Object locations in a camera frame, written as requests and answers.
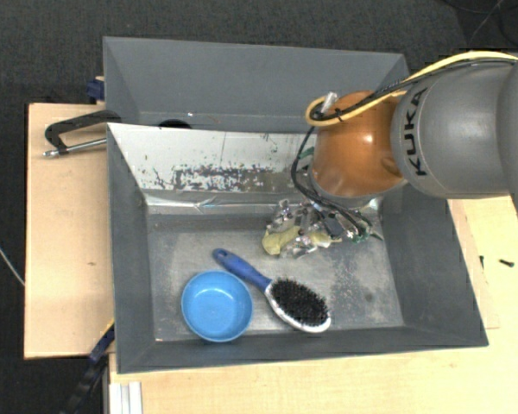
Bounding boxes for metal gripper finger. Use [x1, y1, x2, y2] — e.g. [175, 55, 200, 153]
[268, 198, 306, 233]
[283, 230, 323, 260]

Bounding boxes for pale yellow cloth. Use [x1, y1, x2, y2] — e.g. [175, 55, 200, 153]
[262, 225, 343, 258]

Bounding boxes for blue and white hair brush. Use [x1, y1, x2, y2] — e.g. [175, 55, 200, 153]
[212, 248, 332, 334]

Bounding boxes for grey metal bin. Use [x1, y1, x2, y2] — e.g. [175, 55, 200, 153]
[102, 35, 490, 374]

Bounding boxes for blue bowl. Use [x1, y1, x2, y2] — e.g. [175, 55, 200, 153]
[180, 270, 255, 343]

